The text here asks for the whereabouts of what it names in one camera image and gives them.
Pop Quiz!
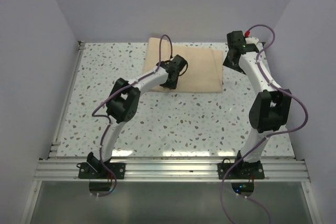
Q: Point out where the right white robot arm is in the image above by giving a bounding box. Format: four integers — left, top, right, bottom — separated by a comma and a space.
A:
218, 31, 291, 179

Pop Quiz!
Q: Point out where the beige cloth wrap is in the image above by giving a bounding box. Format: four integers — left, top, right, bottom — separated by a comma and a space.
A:
143, 37, 224, 94

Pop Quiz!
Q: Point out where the aluminium rail frame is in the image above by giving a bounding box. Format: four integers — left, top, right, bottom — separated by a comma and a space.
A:
22, 42, 313, 223

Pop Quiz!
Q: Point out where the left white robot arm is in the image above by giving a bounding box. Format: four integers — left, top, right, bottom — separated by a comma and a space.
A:
87, 55, 188, 178

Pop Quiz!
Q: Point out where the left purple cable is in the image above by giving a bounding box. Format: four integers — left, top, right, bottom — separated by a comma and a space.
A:
91, 34, 174, 197

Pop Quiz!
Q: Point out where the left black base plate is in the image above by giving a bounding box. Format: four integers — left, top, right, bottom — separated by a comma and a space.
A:
76, 162, 126, 179

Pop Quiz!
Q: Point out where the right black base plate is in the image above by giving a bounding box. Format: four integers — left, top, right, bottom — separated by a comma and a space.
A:
217, 162, 265, 180

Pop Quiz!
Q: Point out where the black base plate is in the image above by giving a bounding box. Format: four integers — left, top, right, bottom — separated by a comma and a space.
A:
217, 162, 265, 180
76, 162, 126, 179

